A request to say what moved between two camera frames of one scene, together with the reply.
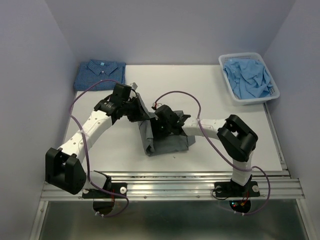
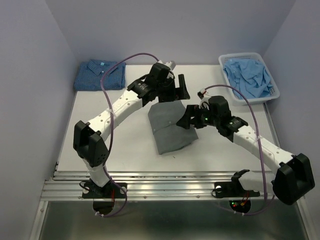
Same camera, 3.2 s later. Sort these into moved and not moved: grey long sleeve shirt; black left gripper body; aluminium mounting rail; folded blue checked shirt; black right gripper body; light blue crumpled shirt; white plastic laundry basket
Moved: black left gripper body; grey long sleeve shirt; black right gripper body
Not moved: aluminium mounting rail; white plastic laundry basket; folded blue checked shirt; light blue crumpled shirt
